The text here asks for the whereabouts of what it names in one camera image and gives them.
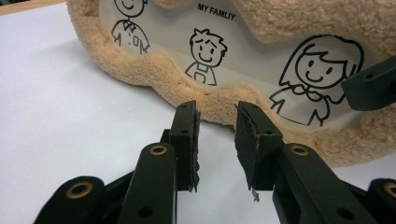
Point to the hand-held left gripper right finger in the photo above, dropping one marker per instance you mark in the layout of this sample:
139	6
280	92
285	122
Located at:
305	186

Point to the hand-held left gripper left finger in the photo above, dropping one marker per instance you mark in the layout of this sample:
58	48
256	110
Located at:
155	186

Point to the white table mat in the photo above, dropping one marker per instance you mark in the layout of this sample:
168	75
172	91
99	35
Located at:
62	109

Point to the white cartoon family picture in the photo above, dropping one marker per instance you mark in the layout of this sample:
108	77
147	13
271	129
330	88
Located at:
249	46

